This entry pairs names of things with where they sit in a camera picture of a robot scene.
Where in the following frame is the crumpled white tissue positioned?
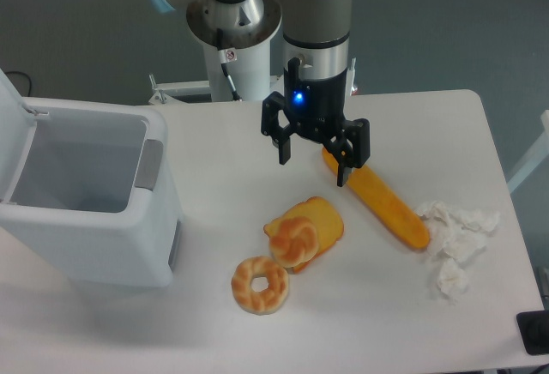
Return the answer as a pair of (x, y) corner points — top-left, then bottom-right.
(415, 200), (501, 303)

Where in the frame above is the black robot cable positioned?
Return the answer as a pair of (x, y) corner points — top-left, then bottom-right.
(214, 26), (245, 103)

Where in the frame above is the round knotted bread roll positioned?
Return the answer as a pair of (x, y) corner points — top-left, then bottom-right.
(265, 216), (320, 268)

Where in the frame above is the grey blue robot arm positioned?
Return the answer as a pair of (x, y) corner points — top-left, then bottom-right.
(158, 0), (370, 184)

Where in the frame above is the ring shaped bread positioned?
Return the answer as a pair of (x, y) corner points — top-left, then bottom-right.
(231, 256), (289, 315)

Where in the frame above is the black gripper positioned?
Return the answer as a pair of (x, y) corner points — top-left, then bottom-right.
(261, 57), (371, 187)

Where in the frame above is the long orange baguette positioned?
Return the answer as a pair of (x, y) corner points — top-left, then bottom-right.
(346, 165), (431, 250)

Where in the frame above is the black device at edge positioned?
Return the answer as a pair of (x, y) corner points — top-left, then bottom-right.
(516, 310), (548, 355)

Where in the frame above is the black floor cable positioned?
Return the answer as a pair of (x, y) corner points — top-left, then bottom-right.
(4, 70), (33, 97)

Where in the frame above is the white frame at right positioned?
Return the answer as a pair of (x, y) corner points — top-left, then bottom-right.
(507, 110), (548, 194)

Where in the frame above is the white open trash bin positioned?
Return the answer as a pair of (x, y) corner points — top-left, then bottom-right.
(1, 77), (183, 287)

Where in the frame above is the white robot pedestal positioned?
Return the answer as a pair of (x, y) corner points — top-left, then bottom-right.
(149, 41), (357, 105)

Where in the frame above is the orange toast slice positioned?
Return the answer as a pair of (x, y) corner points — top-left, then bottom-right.
(263, 196), (344, 274)

